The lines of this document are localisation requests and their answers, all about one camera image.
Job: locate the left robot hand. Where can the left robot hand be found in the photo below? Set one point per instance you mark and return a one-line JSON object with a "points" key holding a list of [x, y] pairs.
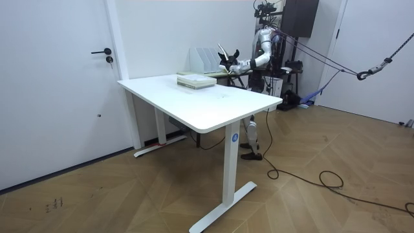
{"points": [[234, 68]]}

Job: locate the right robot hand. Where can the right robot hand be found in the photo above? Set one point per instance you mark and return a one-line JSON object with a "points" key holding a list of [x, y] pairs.
{"points": [[229, 59]]}

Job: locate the white thin book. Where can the white thin book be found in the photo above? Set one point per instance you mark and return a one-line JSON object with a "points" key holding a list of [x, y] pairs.
{"points": [[222, 50]]}

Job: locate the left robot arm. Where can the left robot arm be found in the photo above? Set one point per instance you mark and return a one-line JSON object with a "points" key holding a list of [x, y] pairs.
{"points": [[266, 43]]}

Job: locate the white file holder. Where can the white file holder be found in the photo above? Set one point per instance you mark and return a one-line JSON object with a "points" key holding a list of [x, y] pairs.
{"points": [[202, 61]]}

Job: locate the pale green book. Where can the pale green book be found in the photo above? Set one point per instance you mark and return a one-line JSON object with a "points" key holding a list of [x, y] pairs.
{"points": [[197, 86]]}

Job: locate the white bin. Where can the white bin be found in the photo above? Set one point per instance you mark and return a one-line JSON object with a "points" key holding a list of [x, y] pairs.
{"points": [[275, 86]]}

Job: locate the pale green flat folder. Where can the pale green flat folder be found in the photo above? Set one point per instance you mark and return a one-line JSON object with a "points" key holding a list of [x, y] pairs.
{"points": [[186, 73]]}

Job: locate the white standing desk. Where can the white standing desk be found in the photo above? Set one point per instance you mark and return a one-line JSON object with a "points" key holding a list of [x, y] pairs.
{"points": [[200, 106]]}

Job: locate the robot body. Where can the robot body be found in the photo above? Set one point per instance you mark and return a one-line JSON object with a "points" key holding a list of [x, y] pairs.
{"points": [[262, 19]]}

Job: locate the black stand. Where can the black stand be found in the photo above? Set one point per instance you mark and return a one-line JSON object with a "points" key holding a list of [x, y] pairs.
{"points": [[293, 71]]}

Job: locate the robot legs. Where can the robot legs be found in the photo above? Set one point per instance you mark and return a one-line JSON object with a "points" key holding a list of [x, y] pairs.
{"points": [[252, 134]]}

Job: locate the plain white door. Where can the plain white door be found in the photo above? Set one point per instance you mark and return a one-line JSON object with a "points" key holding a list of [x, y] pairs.
{"points": [[372, 61]]}

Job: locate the grey door stopper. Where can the grey door stopper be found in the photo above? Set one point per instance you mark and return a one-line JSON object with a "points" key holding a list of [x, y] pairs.
{"points": [[409, 123]]}

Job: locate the dark wall cabinet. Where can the dark wall cabinet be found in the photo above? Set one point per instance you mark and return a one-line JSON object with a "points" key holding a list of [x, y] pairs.
{"points": [[299, 17]]}

